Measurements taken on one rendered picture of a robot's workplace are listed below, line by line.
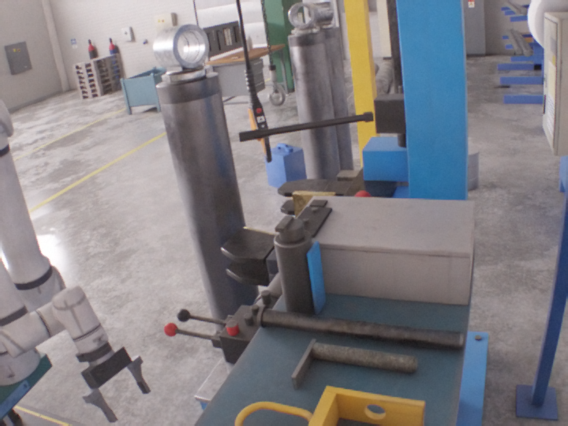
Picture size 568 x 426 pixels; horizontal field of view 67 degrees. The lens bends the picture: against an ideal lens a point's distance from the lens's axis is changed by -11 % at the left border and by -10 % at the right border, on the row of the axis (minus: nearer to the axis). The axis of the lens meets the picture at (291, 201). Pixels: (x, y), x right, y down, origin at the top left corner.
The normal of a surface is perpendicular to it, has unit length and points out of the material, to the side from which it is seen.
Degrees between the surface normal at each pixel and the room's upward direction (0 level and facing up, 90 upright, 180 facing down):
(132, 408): 0
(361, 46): 90
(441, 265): 90
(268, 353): 0
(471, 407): 0
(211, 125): 90
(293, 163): 90
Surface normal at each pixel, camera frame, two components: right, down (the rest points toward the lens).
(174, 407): -0.13, -0.91
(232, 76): -0.37, 0.42
